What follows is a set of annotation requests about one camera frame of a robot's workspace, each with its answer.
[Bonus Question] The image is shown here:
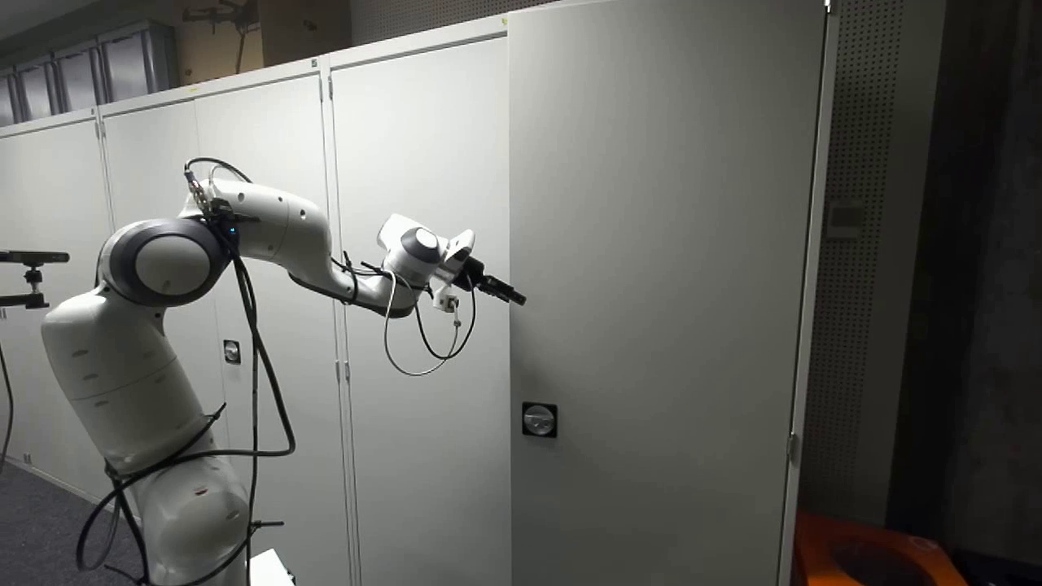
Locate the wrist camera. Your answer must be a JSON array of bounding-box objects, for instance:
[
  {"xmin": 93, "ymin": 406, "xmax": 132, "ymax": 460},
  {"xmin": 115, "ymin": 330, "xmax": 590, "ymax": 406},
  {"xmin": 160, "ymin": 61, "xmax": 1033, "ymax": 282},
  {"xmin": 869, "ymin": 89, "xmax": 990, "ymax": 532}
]
[{"xmin": 433, "ymin": 287, "xmax": 461, "ymax": 311}]

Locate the grey cabinet door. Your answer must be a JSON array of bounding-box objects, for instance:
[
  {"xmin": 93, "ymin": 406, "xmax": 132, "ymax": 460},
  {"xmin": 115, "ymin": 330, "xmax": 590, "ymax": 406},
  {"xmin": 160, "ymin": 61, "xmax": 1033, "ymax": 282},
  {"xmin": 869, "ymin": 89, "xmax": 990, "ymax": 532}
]
[
  {"xmin": 507, "ymin": 0, "xmax": 834, "ymax": 586},
  {"xmin": 331, "ymin": 40, "xmax": 512, "ymax": 586}
]

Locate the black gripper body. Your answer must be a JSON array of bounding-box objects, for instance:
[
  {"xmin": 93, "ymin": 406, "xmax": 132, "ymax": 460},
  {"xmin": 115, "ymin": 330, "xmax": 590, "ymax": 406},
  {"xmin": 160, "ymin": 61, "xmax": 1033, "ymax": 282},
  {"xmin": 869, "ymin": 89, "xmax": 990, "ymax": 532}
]
[{"xmin": 456, "ymin": 257, "xmax": 499, "ymax": 294}]

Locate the black camera stand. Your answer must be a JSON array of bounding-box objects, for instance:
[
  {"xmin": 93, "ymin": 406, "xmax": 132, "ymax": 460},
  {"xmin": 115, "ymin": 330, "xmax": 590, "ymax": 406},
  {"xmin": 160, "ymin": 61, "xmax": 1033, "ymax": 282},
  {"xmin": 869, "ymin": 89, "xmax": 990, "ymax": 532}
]
[{"xmin": 0, "ymin": 251, "xmax": 70, "ymax": 309}]

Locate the orange bin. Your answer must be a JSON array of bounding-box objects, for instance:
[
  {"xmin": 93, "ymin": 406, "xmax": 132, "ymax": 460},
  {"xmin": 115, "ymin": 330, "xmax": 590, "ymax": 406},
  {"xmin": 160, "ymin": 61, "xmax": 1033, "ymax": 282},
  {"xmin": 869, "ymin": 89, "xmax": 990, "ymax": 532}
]
[{"xmin": 793, "ymin": 511, "xmax": 968, "ymax": 586}]

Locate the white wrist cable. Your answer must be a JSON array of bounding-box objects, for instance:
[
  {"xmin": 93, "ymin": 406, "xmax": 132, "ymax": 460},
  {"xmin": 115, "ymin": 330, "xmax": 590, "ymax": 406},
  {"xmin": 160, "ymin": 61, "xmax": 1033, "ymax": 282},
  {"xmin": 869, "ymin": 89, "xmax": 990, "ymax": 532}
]
[{"xmin": 380, "ymin": 277, "xmax": 483, "ymax": 380}]

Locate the grey neighbouring cabinet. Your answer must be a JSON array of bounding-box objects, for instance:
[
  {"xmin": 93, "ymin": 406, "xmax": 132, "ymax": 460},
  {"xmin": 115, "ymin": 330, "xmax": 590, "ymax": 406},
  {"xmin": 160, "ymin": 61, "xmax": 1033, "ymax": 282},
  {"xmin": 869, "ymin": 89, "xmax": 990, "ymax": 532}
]
[{"xmin": 15, "ymin": 74, "xmax": 350, "ymax": 586}]

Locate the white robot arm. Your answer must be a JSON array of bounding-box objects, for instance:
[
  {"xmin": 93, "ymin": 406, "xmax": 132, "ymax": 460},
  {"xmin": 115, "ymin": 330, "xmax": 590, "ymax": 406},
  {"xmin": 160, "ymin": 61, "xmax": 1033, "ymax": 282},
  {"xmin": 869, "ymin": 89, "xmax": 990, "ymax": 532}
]
[{"xmin": 43, "ymin": 180, "xmax": 519, "ymax": 586}]

